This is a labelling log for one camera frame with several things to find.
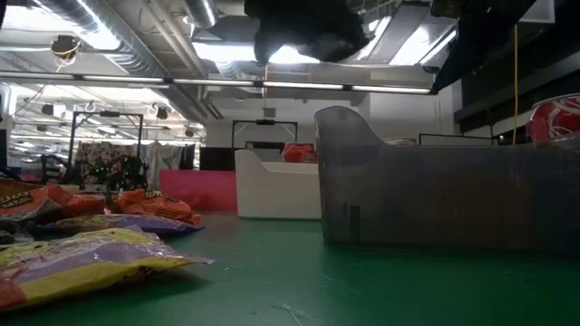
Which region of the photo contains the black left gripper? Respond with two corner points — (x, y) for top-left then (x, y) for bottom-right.
(244, 0), (372, 64)

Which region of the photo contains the orange Reese's candy pack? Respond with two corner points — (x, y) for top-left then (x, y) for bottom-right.
(0, 178), (110, 224)
(111, 188), (204, 226)

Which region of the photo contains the yellow purple Sour Patch pack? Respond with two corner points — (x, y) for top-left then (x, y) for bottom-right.
(43, 214), (206, 237)
(0, 225), (217, 313)

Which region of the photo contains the long ceiling light bar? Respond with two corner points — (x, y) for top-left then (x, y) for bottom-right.
(0, 71), (440, 95)

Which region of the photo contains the white plastic bin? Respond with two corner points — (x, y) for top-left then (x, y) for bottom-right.
(234, 149), (322, 221)

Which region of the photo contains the red plastic bin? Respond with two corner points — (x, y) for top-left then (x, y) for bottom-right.
(159, 169), (239, 213)

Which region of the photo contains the grey translucent plastic bin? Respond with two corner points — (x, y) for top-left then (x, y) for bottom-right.
(313, 106), (580, 254)

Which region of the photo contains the white ventilation box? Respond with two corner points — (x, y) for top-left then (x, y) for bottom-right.
(520, 0), (556, 24)

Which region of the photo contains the patterned cloth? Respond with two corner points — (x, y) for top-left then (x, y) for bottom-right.
(74, 142), (137, 182)

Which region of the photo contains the round silver air duct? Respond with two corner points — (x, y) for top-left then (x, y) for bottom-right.
(183, 0), (219, 29)

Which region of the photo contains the low black station frame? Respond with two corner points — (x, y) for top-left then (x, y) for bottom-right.
(232, 119), (299, 149)

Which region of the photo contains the yellow hanging cable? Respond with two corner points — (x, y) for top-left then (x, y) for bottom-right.
(511, 22), (521, 146)

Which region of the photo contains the tall black station frame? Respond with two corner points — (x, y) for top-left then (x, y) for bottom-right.
(67, 110), (144, 182)

